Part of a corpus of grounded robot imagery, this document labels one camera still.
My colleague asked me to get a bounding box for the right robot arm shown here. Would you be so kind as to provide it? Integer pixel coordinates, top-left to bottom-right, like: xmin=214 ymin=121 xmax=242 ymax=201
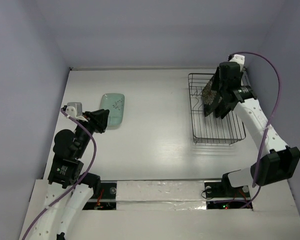
xmin=214 ymin=61 xmax=300 ymax=196

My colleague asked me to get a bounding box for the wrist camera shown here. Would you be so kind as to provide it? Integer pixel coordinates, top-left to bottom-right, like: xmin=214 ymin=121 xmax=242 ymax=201
xmin=65 ymin=102 xmax=83 ymax=119
xmin=228 ymin=53 xmax=245 ymax=69

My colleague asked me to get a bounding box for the black floral square plate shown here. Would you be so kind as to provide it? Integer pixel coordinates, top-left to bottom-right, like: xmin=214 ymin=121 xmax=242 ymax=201
xmin=201 ymin=75 xmax=222 ymax=117

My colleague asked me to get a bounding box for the aluminium side rail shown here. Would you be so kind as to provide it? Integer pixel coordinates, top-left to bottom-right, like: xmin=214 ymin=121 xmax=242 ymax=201
xmin=239 ymin=66 xmax=280 ymax=178

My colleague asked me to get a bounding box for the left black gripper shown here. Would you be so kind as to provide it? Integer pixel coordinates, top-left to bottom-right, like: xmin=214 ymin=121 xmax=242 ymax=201
xmin=75 ymin=108 xmax=110 ymax=157

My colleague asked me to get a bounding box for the white foam front panel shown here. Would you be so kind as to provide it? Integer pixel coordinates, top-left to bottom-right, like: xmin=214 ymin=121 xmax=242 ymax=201
xmin=20 ymin=180 xmax=300 ymax=240

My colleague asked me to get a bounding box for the light green rectangular plate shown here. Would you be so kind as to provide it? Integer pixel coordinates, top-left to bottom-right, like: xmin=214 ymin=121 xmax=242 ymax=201
xmin=99 ymin=93 xmax=125 ymax=128

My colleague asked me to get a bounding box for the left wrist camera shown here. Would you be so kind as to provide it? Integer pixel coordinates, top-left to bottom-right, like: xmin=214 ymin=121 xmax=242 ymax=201
xmin=65 ymin=102 xmax=83 ymax=119

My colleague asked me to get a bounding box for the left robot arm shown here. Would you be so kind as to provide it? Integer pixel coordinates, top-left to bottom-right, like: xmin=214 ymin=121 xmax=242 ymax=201
xmin=22 ymin=102 xmax=110 ymax=240

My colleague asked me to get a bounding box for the black wire dish rack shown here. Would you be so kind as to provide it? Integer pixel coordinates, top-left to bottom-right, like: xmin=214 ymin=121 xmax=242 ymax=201
xmin=188 ymin=73 xmax=247 ymax=145

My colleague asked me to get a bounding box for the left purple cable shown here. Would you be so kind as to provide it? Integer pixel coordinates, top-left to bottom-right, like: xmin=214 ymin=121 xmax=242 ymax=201
xmin=19 ymin=105 xmax=99 ymax=240

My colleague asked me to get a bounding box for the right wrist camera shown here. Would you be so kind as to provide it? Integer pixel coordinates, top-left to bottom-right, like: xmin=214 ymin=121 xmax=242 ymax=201
xmin=228 ymin=53 xmax=245 ymax=69

